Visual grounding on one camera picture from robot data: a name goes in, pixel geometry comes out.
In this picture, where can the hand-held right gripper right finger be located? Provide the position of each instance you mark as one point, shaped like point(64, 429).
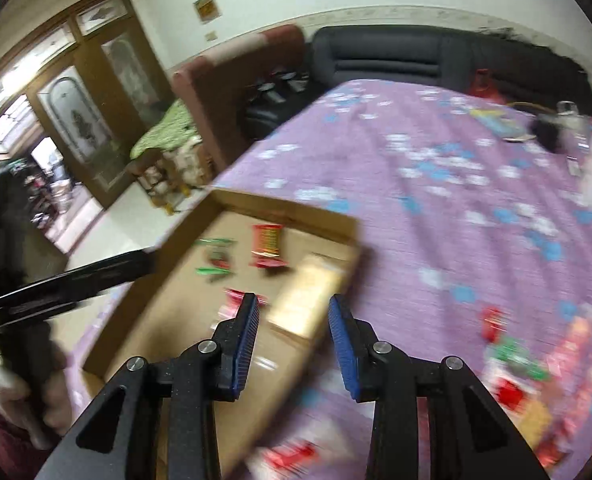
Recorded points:
point(343, 350)

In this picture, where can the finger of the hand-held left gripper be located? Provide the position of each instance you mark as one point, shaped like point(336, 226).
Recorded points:
point(86, 280)

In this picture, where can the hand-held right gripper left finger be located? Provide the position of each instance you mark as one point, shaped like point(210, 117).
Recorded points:
point(243, 345)

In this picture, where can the golden snack packet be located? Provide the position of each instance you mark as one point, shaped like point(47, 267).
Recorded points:
point(306, 295)

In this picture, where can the shallow cardboard box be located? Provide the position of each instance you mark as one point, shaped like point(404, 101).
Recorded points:
point(176, 320)

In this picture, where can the pile of red snack packets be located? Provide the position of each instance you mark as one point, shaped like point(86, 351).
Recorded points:
point(525, 385)

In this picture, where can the person's left forearm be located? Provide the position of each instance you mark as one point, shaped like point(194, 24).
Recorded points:
point(1, 450)

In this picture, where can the person's left hand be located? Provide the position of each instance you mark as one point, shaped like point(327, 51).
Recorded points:
point(8, 385)

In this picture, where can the red white snack packet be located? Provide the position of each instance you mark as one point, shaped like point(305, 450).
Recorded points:
point(233, 300)

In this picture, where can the small red green candy packet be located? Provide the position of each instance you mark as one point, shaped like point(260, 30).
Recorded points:
point(220, 258)

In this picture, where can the red striped snack packet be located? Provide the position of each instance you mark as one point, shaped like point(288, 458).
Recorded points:
point(268, 245)

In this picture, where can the flat red snack packet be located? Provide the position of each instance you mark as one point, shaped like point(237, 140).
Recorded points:
point(288, 457)

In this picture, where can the purple flowered tablecloth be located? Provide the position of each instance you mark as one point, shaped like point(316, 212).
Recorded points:
point(425, 240)

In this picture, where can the wooden chair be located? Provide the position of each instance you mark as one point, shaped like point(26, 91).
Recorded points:
point(176, 175)

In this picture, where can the wooden glass-panel door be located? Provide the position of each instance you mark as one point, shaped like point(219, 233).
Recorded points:
point(96, 110)

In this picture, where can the green patterned cloth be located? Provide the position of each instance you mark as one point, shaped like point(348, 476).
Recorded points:
point(166, 130)

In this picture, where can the brown armchair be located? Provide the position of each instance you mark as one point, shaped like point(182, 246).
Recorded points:
point(216, 90)

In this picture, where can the blue flat packet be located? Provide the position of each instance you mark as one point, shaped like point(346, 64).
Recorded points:
point(498, 125)

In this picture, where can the black leather sofa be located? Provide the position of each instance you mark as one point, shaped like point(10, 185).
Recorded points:
point(385, 55)

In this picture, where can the red bag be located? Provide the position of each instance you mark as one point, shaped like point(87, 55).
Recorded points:
point(485, 87)

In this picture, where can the small black object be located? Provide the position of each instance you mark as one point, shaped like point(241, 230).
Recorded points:
point(550, 132)

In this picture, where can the clear glass cup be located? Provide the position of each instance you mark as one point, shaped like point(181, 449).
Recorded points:
point(570, 112)

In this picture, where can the wall socket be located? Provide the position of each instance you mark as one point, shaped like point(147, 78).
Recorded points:
point(211, 36)

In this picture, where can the yellow wall sign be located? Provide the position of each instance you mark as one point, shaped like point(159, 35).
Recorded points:
point(206, 7)

